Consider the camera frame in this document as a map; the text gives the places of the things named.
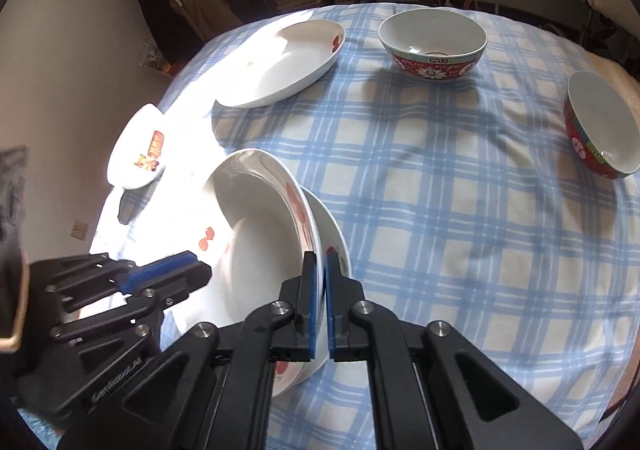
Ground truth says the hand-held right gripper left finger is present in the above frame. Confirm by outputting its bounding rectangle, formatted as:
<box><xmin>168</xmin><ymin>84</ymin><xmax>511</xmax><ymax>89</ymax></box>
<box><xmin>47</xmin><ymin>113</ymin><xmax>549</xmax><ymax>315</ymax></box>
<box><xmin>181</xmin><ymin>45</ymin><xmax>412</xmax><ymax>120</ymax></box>
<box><xmin>60</xmin><ymin>251</ymin><xmax>318</xmax><ymax>450</ymax></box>

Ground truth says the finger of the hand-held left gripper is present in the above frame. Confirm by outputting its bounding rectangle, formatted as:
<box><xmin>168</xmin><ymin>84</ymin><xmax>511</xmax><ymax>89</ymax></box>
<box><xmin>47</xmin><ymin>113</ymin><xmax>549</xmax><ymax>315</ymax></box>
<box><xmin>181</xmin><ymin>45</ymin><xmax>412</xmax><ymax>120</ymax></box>
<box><xmin>50</xmin><ymin>264</ymin><xmax>212</xmax><ymax>346</ymax></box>
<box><xmin>30</xmin><ymin>251</ymin><xmax>200</xmax><ymax>313</ymax></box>

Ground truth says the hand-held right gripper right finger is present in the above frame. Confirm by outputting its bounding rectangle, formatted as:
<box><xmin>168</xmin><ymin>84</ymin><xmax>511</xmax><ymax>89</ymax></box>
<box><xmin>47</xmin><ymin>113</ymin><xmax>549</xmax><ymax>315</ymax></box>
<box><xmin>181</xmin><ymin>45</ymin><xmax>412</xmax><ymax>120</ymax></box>
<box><xmin>325</xmin><ymin>247</ymin><xmax>585</xmax><ymax>450</ymax></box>

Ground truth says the plain white plate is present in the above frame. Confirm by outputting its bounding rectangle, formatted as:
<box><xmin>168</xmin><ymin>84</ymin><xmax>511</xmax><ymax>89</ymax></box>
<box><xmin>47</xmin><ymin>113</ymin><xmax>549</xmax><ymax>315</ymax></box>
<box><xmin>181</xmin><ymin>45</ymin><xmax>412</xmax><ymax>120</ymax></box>
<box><xmin>300</xmin><ymin>186</ymin><xmax>354</xmax><ymax>381</ymax></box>

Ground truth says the white deep plate red print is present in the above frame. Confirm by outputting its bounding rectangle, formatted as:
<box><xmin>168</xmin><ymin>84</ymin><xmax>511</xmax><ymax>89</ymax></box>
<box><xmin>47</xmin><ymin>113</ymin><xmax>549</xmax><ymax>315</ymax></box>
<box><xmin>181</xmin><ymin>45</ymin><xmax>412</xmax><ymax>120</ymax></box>
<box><xmin>162</xmin><ymin>148</ymin><xmax>326</xmax><ymax>398</ymax></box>

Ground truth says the small white printed plate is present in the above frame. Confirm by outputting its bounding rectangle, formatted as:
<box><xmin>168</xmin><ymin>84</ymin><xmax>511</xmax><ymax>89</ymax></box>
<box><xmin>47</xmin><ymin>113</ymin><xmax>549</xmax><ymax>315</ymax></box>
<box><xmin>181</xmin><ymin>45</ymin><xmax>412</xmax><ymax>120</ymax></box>
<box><xmin>106</xmin><ymin>103</ymin><xmax>167</xmax><ymax>190</ymax></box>

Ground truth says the white oval plate red print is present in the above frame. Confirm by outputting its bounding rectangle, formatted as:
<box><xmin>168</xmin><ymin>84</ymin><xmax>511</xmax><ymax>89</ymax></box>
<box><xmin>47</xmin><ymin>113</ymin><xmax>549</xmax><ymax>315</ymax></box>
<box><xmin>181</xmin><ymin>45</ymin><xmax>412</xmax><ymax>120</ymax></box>
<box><xmin>214</xmin><ymin>20</ymin><xmax>347</xmax><ymax>109</ymax></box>

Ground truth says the white ceramic bowl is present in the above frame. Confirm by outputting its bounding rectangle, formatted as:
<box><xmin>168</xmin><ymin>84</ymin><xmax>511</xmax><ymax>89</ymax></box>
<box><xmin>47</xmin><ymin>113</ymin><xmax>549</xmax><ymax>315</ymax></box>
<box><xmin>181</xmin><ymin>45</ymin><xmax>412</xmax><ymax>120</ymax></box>
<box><xmin>564</xmin><ymin>70</ymin><xmax>640</xmax><ymax>180</ymax></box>

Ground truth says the blue plaid tablecloth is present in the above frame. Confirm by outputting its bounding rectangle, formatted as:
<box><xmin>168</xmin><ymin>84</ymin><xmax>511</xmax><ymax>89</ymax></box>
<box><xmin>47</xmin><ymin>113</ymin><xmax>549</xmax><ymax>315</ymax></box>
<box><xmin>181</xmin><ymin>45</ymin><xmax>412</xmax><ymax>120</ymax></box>
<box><xmin>90</xmin><ymin>2</ymin><xmax>640</xmax><ymax>450</ymax></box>

